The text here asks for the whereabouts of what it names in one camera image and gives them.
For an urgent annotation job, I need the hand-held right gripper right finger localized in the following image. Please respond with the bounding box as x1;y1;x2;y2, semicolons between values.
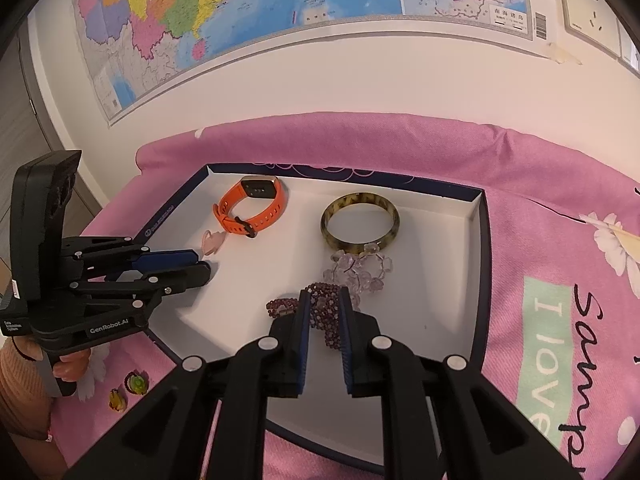
337;287;586;480

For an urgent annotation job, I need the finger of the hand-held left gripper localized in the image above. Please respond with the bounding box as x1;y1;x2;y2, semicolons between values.
107;249;201;281
135;260;212;296

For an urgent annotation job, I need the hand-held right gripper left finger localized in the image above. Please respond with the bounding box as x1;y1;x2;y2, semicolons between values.
62;287;313;480

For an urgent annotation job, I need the purple bead bracelet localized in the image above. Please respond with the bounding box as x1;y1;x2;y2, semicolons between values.
266;282;358;348

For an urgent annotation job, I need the clear crystal bracelet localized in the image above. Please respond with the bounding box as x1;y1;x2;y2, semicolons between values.
323;242;396;311

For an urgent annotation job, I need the orange smartwatch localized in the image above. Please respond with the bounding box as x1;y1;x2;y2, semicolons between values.
213;175;288;238

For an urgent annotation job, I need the navy box with white inside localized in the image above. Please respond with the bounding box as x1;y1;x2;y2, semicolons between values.
132;161;493;476

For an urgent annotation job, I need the tortoiseshell bangle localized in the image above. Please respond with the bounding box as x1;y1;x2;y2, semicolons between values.
320;192;401;253

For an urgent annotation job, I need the green flower black hair tie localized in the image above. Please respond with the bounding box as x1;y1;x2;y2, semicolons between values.
124;371;151;396

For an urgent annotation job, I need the person's left hand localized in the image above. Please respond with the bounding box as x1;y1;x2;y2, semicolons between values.
12;337;93;381

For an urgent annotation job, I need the grey wardrobe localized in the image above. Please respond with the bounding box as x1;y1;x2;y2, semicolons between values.
0;20;108;281

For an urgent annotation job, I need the pink floral blanket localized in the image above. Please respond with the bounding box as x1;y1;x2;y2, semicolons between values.
50;112;640;480

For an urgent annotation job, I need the clear tape piece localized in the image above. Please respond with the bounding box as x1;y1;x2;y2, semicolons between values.
545;42;583;66

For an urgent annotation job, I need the colourful wall map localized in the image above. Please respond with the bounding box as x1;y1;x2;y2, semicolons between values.
70;0;533;128

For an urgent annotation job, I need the white wall socket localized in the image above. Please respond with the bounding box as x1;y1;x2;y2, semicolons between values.
617;20;640;76
554;0;621;56

